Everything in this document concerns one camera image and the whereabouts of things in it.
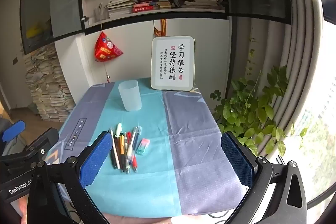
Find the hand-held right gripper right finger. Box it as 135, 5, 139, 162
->
220, 132, 307, 224

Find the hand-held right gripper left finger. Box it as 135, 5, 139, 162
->
26, 131, 114, 224

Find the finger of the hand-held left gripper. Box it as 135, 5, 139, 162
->
26, 127, 59, 159
1, 120, 26, 143

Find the black pen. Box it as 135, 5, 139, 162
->
109, 130, 117, 170

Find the orange pen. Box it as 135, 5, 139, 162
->
119, 135, 127, 172

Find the red retractable pen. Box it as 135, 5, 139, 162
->
130, 132, 139, 172
125, 131, 132, 159

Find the clear gel pen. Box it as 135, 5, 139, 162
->
133, 126, 143, 155
125, 126, 139, 174

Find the pink and green eraser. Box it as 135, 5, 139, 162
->
135, 138, 150, 156

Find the frosted plastic cup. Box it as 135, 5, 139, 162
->
118, 80, 142, 112

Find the person's left hand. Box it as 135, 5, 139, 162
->
17, 196, 29, 224

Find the tall pile of papers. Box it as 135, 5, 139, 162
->
24, 44, 75, 122

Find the green vine plant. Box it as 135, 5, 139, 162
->
210, 38, 309, 159

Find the red hanging ornament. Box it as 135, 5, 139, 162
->
94, 32, 124, 83

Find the framed calligraphy sign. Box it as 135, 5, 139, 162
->
150, 35, 196, 91

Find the grey curtain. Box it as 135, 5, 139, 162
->
252, 0, 323, 161

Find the clear acrylic pen holder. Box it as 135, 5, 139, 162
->
94, 4, 109, 21

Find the orange striped ribbon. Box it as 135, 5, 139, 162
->
154, 19, 167, 38

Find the stack of white paperbacks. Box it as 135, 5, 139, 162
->
106, 0, 139, 19

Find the thick red book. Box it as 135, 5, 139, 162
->
133, 5, 158, 13

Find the wide stack of workbooks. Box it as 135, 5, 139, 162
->
181, 0, 220, 10

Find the stack of dark books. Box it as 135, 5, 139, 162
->
139, 0, 181, 10

